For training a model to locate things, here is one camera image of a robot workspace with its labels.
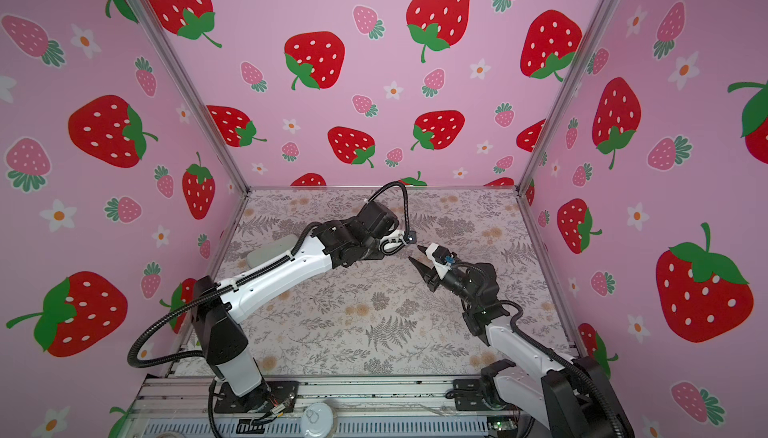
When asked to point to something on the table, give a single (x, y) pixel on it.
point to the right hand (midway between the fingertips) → (417, 251)
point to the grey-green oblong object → (271, 249)
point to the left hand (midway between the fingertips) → (378, 228)
